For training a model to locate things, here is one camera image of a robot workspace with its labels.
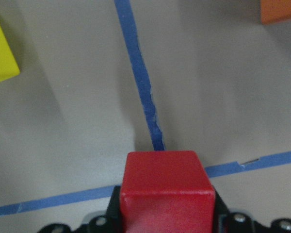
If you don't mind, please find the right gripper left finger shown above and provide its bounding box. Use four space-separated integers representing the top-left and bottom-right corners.
80 186 123 233

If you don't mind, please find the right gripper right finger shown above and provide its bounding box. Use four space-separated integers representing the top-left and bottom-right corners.
212 190 255 233

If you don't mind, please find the red wooden block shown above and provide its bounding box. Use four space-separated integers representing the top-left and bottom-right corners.
120 150 215 233

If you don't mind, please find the orange wooden block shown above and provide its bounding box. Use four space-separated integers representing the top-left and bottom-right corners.
260 0 291 25

